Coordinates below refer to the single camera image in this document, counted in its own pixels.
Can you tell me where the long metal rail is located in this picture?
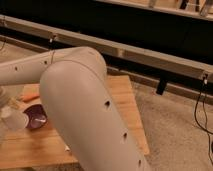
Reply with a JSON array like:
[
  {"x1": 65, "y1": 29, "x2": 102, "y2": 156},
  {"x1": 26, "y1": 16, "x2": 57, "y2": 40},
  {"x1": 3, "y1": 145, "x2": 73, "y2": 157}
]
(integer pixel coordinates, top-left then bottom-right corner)
[{"x1": 0, "y1": 14, "x2": 213, "y2": 81}]

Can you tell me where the black cable left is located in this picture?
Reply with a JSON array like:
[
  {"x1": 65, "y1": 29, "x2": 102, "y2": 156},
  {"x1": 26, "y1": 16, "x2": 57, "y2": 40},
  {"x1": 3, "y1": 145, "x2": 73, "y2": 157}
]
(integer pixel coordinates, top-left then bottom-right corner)
[{"x1": 48, "y1": 33, "x2": 57, "y2": 64}]

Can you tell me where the black cable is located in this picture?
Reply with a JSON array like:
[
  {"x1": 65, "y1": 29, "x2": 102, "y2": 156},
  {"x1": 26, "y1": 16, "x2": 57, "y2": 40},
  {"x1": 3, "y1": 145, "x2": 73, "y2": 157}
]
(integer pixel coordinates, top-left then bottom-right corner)
[
  {"x1": 48, "y1": 33, "x2": 57, "y2": 64},
  {"x1": 194, "y1": 73, "x2": 213, "y2": 158}
]

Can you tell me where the black cable right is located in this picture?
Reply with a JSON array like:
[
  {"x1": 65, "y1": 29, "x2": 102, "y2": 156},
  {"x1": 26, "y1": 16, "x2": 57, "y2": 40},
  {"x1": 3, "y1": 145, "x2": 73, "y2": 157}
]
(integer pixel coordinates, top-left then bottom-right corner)
[{"x1": 194, "y1": 73, "x2": 213, "y2": 158}]

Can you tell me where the purple bowl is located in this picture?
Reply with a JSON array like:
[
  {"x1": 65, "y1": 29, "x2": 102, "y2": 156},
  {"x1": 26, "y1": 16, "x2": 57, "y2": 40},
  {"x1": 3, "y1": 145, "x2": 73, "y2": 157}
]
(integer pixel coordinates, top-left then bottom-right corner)
[{"x1": 24, "y1": 104, "x2": 47, "y2": 130}]

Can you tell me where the black rail bracket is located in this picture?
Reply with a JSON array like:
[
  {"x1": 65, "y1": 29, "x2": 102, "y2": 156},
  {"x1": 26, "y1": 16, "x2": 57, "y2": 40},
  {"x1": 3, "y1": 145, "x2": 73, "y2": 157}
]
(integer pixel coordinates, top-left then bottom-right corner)
[{"x1": 156, "y1": 78, "x2": 168, "y2": 95}]

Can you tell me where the orange carrot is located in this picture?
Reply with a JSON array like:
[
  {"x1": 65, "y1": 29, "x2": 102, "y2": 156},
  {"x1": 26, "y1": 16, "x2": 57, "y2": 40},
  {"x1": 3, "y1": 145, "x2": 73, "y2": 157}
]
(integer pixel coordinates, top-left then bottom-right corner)
[{"x1": 20, "y1": 93, "x2": 40, "y2": 102}]

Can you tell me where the white ceramic cup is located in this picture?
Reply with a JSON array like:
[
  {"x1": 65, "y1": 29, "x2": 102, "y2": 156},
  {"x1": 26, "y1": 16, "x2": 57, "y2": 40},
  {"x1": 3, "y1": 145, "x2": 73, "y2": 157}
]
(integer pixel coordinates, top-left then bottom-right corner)
[{"x1": 1, "y1": 106, "x2": 29, "y2": 131}]

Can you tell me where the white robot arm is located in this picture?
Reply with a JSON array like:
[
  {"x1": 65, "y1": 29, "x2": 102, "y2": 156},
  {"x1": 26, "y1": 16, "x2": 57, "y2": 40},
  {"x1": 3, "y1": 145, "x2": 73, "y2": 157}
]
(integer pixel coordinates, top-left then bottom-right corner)
[{"x1": 0, "y1": 46, "x2": 151, "y2": 171}]

